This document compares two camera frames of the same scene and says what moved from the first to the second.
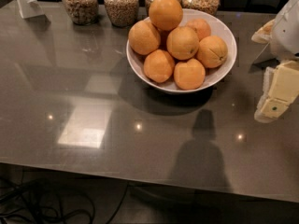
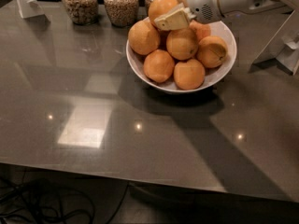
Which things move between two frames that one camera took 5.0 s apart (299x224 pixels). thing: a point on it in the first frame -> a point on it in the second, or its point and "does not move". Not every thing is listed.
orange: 165,12 does not move
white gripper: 287,32 -> 203,4
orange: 211,51 does not move
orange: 201,28 does not move
